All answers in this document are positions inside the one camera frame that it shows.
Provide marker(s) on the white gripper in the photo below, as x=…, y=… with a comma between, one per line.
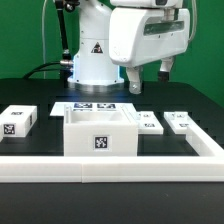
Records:
x=141, y=36

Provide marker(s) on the white cabinet door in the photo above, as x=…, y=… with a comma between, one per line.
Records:
x=178, y=121
x=148, y=123

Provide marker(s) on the white cabinet body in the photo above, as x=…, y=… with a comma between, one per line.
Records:
x=100, y=132

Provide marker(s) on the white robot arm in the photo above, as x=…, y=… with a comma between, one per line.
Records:
x=92, y=67

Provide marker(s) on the white cabinet top block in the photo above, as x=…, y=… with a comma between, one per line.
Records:
x=17, y=121

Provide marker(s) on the white marker base plate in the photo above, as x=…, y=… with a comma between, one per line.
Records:
x=59, y=107

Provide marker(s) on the white L-shaped obstacle frame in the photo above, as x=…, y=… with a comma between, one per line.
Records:
x=206, y=165

